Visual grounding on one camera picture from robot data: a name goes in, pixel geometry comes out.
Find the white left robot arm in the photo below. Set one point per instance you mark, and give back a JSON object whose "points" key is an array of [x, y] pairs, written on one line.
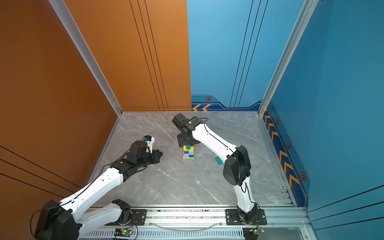
{"points": [[69, 218]]}

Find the left circuit board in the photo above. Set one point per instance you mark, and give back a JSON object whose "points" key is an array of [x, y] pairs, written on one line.
{"points": [[126, 233]]}

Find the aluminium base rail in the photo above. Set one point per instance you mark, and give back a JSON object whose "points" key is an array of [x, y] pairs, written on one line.
{"points": [[215, 222]]}

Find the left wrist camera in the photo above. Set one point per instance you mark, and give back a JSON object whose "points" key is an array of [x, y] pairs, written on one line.
{"points": [[150, 141]]}

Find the teal wood block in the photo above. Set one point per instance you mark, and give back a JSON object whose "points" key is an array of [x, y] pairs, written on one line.
{"points": [[219, 161]]}

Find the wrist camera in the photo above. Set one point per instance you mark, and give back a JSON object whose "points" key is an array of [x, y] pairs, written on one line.
{"points": [[150, 141], [181, 122]]}

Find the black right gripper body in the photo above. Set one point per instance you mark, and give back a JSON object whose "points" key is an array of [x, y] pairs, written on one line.
{"points": [[183, 140]]}

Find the yellow wood block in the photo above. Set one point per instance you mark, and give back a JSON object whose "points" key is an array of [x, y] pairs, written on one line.
{"points": [[184, 148]]}

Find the right circuit board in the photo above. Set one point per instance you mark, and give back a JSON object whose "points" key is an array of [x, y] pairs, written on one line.
{"points": [[257, 231]]}

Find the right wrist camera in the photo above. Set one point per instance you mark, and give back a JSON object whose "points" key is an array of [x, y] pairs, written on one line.
{"points": [[181, 122]]}

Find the natural wood block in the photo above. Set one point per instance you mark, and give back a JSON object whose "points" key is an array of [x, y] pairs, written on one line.
{"points": [[185, 158]]}

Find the aluminium corner post left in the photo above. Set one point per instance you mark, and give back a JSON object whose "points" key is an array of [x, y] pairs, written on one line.
{"points": [[76, 36]]}

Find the aluminium corner post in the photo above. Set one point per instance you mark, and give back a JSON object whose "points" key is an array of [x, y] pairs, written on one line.
{"points": [[295, 36], [76, 36]]}

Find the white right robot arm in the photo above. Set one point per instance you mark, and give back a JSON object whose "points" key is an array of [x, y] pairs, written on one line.
{"points": [[237, 164]]}

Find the circuit board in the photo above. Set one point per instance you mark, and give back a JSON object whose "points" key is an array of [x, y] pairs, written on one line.
{"points": [[257, 231], [126, 233]]}

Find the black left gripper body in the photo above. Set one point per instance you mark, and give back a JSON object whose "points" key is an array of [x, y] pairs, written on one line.
{"points": [[151, 158]]}

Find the aluminium corner post right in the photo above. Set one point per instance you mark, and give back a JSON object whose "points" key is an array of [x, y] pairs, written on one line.
{"points": [[295, 36]]}

